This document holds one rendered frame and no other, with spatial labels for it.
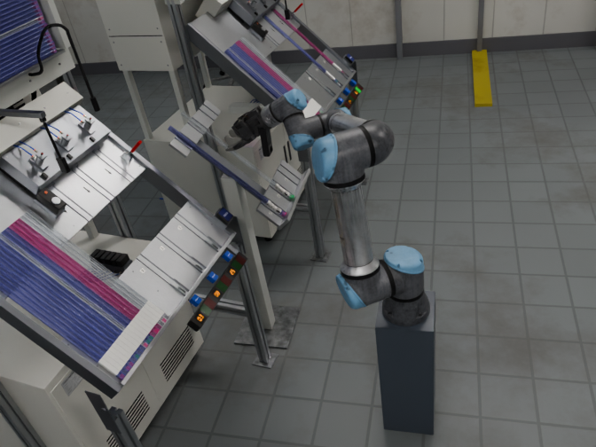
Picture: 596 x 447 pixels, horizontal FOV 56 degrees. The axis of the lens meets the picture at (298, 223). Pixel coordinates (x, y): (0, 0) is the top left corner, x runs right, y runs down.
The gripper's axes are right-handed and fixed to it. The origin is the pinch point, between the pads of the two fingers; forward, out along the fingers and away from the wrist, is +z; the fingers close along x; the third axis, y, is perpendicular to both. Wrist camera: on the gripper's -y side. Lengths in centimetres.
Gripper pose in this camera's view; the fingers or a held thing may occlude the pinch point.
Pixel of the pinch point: (230, 149)
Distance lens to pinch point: 206.8
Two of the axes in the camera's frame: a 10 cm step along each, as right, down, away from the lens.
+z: -7.6, 3.7, 5.3
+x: -2.4, 6.0, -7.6
